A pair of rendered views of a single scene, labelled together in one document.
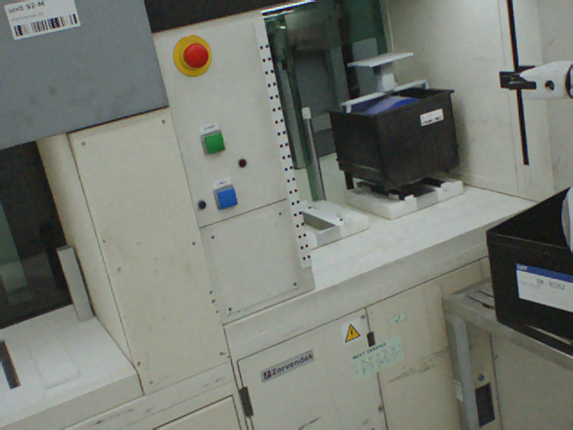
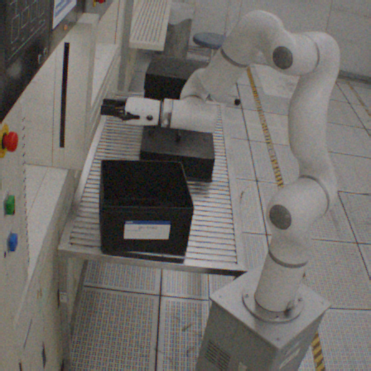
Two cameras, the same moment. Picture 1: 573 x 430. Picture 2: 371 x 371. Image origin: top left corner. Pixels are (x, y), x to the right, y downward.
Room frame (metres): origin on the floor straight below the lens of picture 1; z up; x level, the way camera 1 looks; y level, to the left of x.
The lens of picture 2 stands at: (0.69, 0.78, 1.84)
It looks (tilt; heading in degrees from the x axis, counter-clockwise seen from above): 32 degrees down; 289
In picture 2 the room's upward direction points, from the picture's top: 9 degrees clockwise
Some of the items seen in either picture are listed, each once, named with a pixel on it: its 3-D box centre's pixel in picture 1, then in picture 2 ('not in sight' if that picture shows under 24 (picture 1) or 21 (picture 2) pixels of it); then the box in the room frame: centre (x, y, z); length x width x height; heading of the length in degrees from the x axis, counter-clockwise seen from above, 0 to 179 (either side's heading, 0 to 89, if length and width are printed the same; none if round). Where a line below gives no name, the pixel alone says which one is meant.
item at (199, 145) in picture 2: not in sight; (177, 145); (1.37, -1.01, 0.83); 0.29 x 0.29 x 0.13; 24
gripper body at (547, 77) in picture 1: (562, 79); (144, 110); (1.30, -0.51, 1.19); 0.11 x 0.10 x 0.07; 24
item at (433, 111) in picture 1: (391, 124); not in sight; (1.80, -0.29, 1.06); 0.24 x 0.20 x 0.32; 113
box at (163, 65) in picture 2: not in sight; (176, 92); (1.56, -1.39, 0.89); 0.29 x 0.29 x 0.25; 20
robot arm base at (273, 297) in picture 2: not in sight; (280, 278); (0.78, -0.43, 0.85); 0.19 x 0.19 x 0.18
